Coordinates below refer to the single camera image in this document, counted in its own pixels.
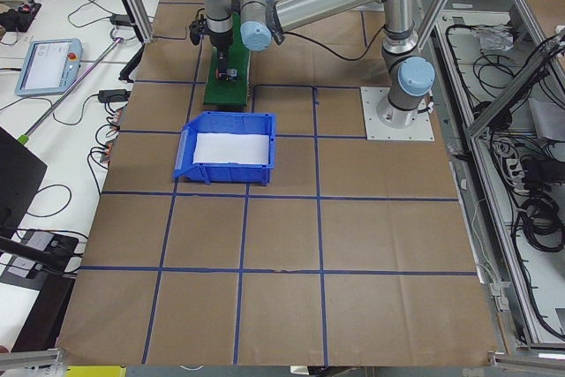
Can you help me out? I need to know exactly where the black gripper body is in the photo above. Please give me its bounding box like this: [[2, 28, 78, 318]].
[[207, 19, 233, 58]]

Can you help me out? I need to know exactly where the red push button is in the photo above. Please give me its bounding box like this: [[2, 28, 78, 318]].
[[215, 67, 238, 81]]

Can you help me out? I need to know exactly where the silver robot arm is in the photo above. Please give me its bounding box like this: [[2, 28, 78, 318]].
[[189, 0, 435, 129]]

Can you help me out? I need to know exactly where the blue bin with buttons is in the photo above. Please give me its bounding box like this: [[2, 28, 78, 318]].
[[173, 111, 276, 185]]

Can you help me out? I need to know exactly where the green conveyor belt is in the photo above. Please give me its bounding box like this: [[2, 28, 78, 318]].
[[203, 12, 251, 107]]

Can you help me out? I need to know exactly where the white foam pad source bin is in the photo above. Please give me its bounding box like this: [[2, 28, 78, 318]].
[[193, 132, 270, 165]]

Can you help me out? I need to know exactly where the black power adapter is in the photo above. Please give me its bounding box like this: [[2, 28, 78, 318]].
[[109, 14, 133, 27]]

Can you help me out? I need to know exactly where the teach pendant tablet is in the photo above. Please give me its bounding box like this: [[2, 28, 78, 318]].
[[14, 38, 83, 96]]

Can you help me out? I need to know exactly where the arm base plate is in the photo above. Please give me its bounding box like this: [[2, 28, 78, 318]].
[[360, 87, 434, 142]]

